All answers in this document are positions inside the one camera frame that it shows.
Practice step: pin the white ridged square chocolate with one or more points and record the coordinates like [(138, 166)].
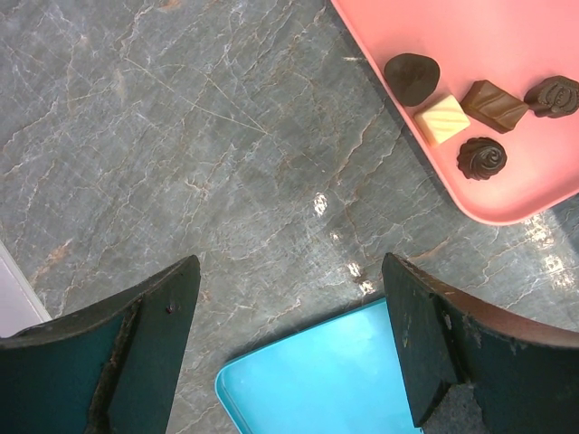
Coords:
[(441, 120)]

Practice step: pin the pink chocolate tray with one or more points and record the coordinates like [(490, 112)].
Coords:
[(513, 44)]

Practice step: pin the dark swirl rosette chocolate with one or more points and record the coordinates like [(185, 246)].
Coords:
[(480, 158)]

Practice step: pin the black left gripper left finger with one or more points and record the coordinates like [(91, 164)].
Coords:
[(111, 367)]

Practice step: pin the dark teardrop chocolate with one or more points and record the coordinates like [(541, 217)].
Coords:
[(412, 77)]

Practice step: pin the dark flower chocolate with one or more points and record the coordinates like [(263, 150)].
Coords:
[(553, 97)]

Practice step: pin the brown bar chocolate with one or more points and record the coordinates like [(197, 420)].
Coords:
[(493, 107)]

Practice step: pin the blue tin lid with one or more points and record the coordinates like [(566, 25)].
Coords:
[(339, 376)]

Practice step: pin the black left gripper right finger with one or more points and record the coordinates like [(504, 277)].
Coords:
[(524, 373)]

